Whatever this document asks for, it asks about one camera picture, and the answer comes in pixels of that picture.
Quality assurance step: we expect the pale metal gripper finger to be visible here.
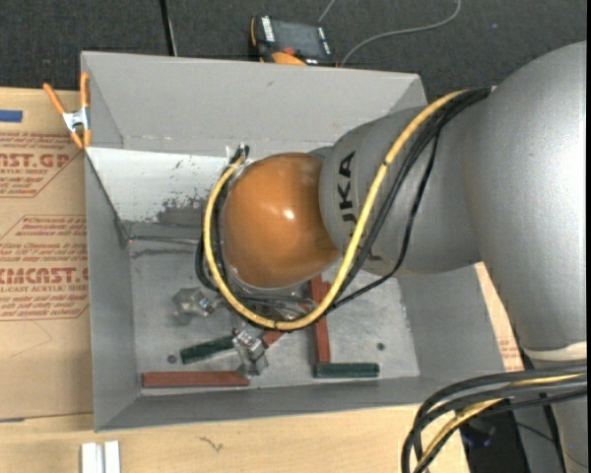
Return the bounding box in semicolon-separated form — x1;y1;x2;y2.
230;326;270;378
170;287;228;325

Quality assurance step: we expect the dark green flat block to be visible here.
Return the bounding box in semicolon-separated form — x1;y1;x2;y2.
312;362;382;380
178;334;238;366

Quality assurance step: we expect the brown cardboard board, red print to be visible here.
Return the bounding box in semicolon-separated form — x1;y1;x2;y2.
0;85;526;423

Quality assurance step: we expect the grey metal bin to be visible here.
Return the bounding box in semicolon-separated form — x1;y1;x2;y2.
80;50;508;433

